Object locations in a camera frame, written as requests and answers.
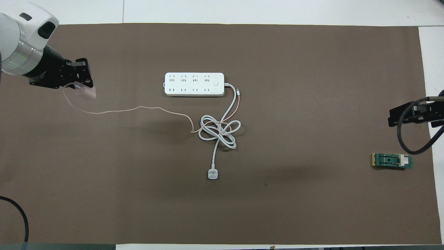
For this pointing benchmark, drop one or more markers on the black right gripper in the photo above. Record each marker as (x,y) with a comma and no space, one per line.
(433,114)

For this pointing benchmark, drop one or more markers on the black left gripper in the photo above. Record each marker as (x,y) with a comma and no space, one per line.
(50,71)

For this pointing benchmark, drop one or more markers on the pink charger adapter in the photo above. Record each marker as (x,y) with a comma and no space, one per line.
(86,93)

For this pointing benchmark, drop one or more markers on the white power strip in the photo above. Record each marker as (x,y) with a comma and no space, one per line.
(194,84)

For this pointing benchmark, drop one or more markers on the brown table mat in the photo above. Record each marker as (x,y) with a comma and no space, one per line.
(295,208)

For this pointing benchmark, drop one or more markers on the green knife switch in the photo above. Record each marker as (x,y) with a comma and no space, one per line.
(390,160)

